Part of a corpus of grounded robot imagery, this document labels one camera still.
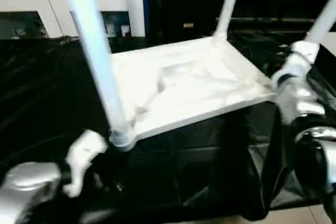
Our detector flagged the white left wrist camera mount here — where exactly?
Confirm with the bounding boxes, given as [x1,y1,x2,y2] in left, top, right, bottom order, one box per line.
[64,129,109,198]

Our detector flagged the blue upright panel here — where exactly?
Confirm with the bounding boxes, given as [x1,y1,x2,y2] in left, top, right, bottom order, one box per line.
[143,0,160,37]

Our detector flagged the white plastic table top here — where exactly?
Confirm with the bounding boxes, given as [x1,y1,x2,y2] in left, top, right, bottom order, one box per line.
[109,37,278,141]

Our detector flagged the white cabinet with glass doors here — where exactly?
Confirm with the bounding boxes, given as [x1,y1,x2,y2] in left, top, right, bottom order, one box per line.
[0,0,145,38]

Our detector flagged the black mat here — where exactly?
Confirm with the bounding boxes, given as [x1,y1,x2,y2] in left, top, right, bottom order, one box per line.
[0,31,336,222]

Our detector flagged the white plastic table leg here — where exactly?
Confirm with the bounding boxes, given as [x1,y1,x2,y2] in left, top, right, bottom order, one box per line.
[214,0,245,41]
[304,0,336,46]
[57,0,137,153]

